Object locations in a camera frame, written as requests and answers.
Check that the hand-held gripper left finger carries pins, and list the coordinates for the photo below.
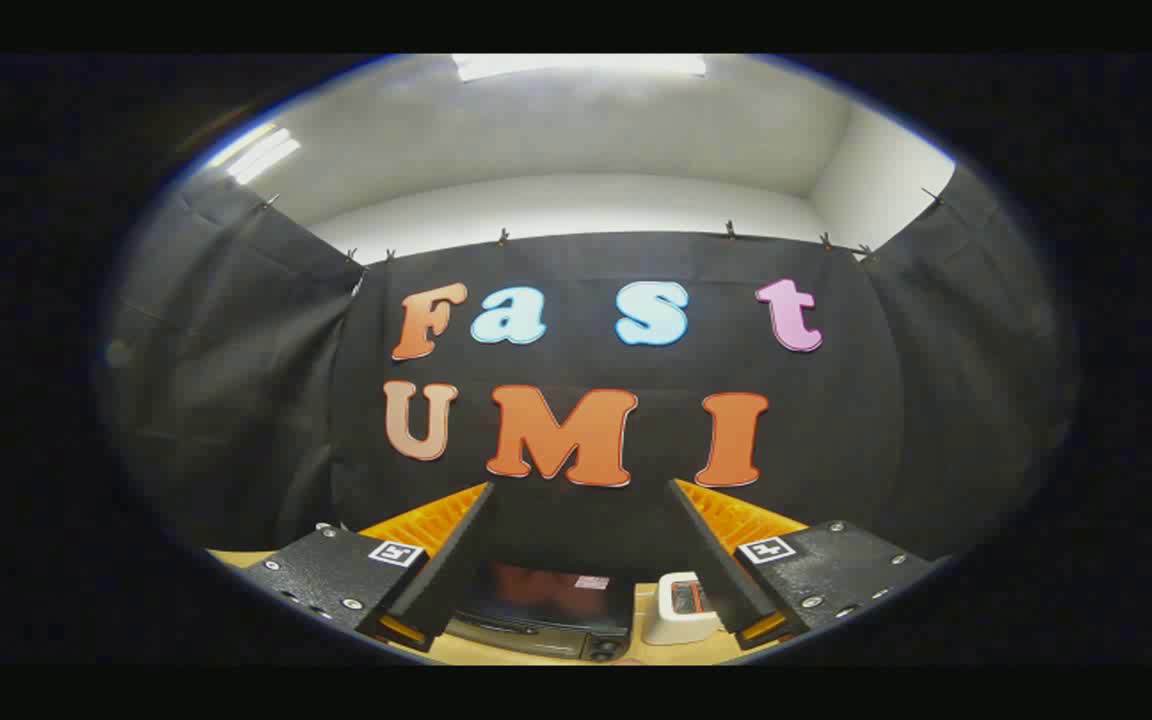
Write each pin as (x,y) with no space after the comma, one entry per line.
(456,570)

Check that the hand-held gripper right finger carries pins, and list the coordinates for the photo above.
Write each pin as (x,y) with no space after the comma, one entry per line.
(716,570)

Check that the black toaster oven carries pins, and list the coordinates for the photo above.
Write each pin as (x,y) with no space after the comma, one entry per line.
(536,605)

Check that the white pop-up toaster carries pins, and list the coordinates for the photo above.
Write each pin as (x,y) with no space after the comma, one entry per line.
(666,625)

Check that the black backdrop cloth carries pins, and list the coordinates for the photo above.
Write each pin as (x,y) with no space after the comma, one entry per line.
(836,450)

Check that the ceiling light panel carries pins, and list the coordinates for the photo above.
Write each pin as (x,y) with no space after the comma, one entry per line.
(258,155)
(576,66)

